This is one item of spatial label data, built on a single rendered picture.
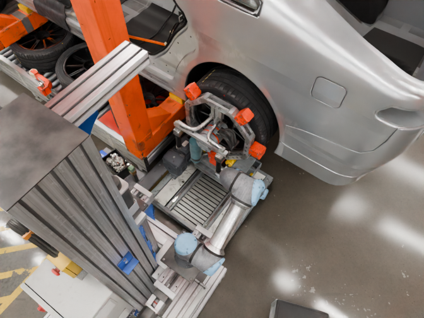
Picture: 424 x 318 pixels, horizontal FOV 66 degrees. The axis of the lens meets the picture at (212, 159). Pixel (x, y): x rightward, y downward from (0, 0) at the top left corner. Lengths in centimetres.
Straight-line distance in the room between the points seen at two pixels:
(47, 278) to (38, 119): 87
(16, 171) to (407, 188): 319
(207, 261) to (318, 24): 125
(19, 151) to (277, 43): 128
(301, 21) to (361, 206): 197
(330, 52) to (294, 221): 168
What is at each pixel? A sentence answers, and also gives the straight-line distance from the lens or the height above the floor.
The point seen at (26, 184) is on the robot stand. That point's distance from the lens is 85.
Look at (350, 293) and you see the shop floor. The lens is 294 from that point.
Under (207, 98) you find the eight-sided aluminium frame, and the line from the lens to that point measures 211.
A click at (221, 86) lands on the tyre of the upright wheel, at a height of 118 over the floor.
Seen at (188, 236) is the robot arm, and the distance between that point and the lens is 174.
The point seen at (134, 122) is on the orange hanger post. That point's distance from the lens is 224.
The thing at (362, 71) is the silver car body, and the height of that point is 164.
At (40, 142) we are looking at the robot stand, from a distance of 90.
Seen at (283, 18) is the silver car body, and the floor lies 172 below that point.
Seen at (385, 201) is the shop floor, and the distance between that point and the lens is 335.
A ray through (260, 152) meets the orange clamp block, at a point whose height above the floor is 88.
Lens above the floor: 269
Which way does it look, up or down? 58 degrees down
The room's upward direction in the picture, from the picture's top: 1 degrees clockwise
